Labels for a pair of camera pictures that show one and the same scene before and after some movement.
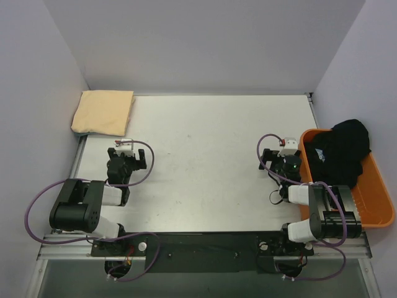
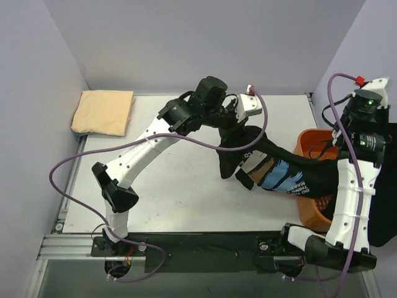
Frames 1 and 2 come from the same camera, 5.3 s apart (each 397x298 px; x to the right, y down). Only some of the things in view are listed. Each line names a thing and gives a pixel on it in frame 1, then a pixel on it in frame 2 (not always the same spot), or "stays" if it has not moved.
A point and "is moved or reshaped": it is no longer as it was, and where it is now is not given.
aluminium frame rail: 79,248 stays
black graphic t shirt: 335,156 is moved or reshaped
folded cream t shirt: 104,112 stays
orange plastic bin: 376,208 → 315,143
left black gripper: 133,159 → 228,125
